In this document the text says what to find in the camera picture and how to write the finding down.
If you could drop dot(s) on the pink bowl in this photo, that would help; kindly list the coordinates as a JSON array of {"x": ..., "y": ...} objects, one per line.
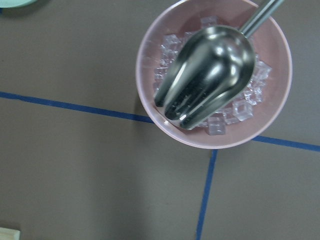
[{"x": 269, "y": 43}]

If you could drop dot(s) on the metal ice scoop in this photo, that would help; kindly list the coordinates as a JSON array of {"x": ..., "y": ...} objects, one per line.
[{"x": 207, "y": 80}]

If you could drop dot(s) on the clear fake ice cubes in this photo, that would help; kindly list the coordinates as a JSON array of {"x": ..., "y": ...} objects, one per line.
[{"x": 170, "y": 52}]

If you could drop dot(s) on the light green plate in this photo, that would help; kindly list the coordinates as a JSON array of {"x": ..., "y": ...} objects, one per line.
[{"x": 4, "y": 4}]

